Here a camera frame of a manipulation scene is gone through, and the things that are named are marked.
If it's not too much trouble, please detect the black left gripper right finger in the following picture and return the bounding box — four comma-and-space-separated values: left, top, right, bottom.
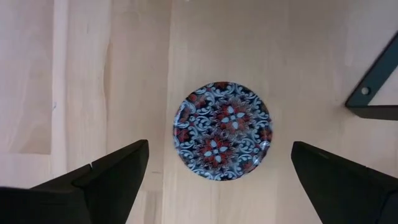
290, 141, 398, 224

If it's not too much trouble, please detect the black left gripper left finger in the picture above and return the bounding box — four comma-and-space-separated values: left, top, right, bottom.
0, 139, 150, 224

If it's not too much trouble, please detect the dark blue red patterned tin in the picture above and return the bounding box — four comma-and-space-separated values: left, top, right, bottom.
173, 81, 274, 182

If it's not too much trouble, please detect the black perforated metal shelf riser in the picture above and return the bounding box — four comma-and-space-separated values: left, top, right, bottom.
345, 30, 398, 121

